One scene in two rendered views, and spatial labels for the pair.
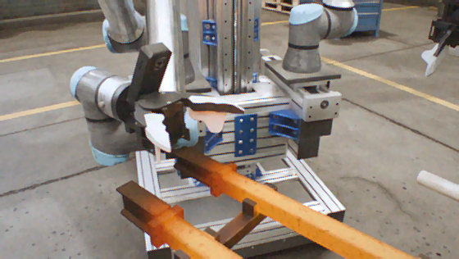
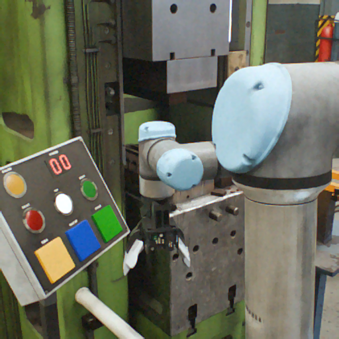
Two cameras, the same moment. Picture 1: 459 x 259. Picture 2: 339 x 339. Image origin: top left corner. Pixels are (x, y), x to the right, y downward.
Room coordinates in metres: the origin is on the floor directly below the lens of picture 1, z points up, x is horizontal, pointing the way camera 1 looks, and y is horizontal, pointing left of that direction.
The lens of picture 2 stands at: (1.92, -0.51, 1.53)
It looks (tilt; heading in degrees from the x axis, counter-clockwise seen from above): 20 degrees down; 183
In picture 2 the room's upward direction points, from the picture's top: straight up
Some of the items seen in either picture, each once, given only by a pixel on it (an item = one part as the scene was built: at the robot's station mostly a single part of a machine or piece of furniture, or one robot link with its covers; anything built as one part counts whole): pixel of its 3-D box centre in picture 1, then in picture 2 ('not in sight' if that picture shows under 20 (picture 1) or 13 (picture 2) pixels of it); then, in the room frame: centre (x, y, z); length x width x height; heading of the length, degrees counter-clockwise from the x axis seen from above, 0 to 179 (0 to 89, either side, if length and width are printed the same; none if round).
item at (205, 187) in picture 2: not in sight; (152, 169); (0.28, -0.67, 0.96); 0.42 x 0.20 x 0.09; 42
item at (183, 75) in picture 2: not in sight; (151, 67); (0.28, -0.67, 1.32); 0.42 x 0.20 x 0.10; 42
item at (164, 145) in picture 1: (158, 145); not in sight; (0.43, 0.10, 1.00); 0.09 x 0.03 x 0.06; 13
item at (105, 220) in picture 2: not in sight; (106, 224); (0.83, -0.73, 1.01); 0.07 x 0.05 x 0.07; 157
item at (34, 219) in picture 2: not in sight; (34, 220); (0.99, -0.85, 1.09); 0.05 x 0.03 x 0.04; 132
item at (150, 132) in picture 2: not in sight; (157, 149); (0.95, -0.59, 1.23); 0.09 x 0.08 x 0.11; 24
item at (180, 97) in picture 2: not in sight; (150, 88); (0.23, -0.68, 1.24); 0.30 x 0.07 x 0.06; 42
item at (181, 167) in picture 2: not in sight; (183, 163); (1.03, -0.54, 1.23); 0.11 x 0.11 x 0.08; 24
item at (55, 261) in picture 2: not in sight; (54, 259); (1.01, -0.81, 1.01); 0.07 x 0.05 x 0.07; 157
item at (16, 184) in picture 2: not in sight; (14, 185); (0.98, -0.89, 1.16); 0.05 x 0.03 x 0.04; 132
